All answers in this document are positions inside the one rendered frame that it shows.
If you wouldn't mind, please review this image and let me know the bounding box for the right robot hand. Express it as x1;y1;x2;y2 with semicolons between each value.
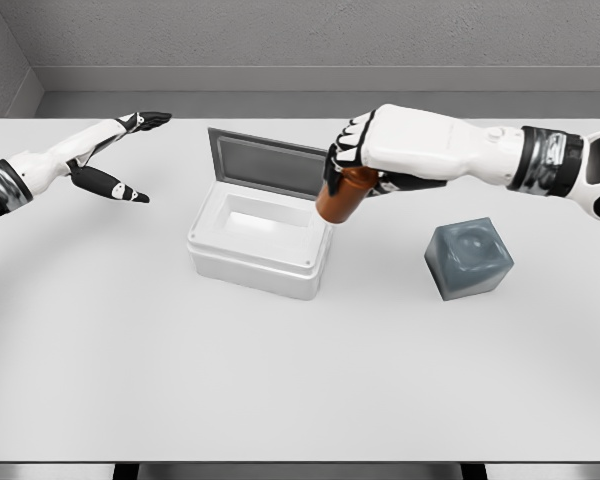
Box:
322;103;464;200

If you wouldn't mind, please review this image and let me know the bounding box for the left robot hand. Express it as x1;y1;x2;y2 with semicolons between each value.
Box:
45;111;173;205

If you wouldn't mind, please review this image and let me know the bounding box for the brown cylindrical bottle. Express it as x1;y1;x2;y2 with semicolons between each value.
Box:
314;166;379;225

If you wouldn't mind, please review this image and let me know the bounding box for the grey cube block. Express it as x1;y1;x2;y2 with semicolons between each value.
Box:
423;216;515;303

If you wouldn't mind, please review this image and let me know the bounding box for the white box with open lid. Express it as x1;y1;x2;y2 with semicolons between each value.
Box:
186;126;335;302

